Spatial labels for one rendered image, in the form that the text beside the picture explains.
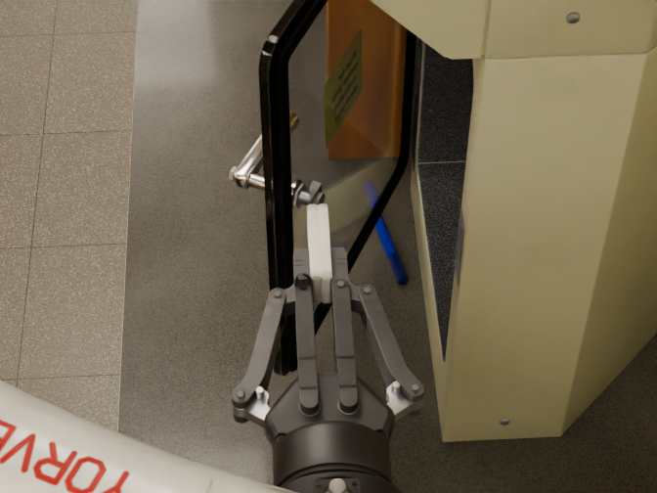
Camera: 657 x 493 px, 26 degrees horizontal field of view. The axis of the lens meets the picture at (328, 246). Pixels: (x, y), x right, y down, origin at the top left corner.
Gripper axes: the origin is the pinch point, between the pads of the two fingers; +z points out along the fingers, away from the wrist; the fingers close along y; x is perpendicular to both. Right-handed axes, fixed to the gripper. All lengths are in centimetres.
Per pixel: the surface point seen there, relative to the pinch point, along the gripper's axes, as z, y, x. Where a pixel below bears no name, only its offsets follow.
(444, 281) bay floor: 17.8, -12.6, 26.0
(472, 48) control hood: 5.1, -10.4, -14.6
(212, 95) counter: 52, 10, 34
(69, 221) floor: 118, 43, 128
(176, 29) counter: 64, 14, 34
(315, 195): 11.7, -0.2, 6.7
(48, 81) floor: 157, 50, 129
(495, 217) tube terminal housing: 5.0, -13.5, 2.5
